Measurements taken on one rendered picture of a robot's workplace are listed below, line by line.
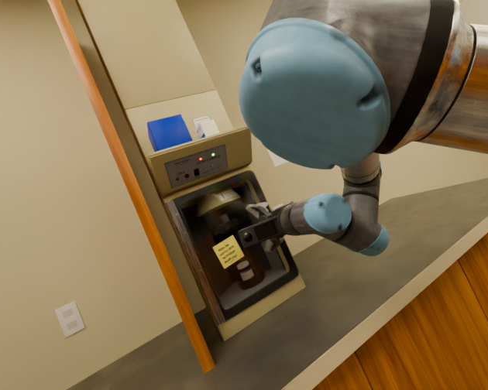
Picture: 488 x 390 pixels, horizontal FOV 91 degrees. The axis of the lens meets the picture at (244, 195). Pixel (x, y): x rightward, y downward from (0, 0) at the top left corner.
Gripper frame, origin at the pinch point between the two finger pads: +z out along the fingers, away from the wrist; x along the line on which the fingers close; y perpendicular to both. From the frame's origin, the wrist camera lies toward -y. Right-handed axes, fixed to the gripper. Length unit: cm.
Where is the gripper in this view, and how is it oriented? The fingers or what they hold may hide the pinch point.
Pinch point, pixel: (254, 229)
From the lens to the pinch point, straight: 76.1
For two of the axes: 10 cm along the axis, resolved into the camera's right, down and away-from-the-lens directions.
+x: -4.1, -9.1, 0.5
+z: -3.3, 2.0, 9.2
